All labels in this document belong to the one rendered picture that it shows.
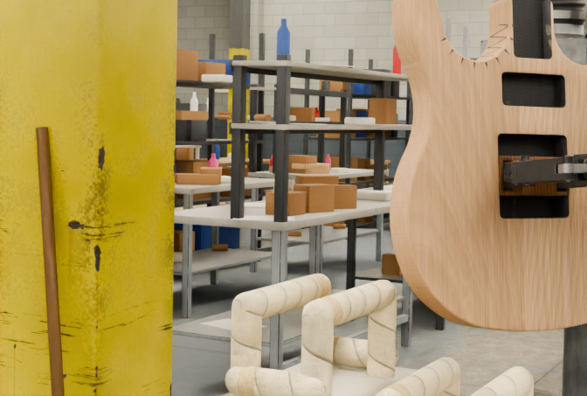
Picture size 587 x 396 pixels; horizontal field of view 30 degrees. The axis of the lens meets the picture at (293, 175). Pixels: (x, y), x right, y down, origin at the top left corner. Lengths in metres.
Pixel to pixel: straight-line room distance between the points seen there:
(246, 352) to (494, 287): 0.32
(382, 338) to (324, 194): 4.55
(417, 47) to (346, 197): 4.79
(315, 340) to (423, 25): 0.39
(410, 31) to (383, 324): 0.33
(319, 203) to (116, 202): 3.67
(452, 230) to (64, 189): 1.06
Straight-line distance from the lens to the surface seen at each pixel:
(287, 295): 1.19
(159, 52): 2.27
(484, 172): 1.29
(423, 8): 1.27
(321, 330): 1.09
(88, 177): 2.12
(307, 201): 5.72
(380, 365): 1.26
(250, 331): 1.13
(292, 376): 1.11
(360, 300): 1.16
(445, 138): 1.27
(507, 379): 1.16
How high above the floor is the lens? 1.39
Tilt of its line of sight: 3 degrees down
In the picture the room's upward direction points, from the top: 1 degrees clockwise
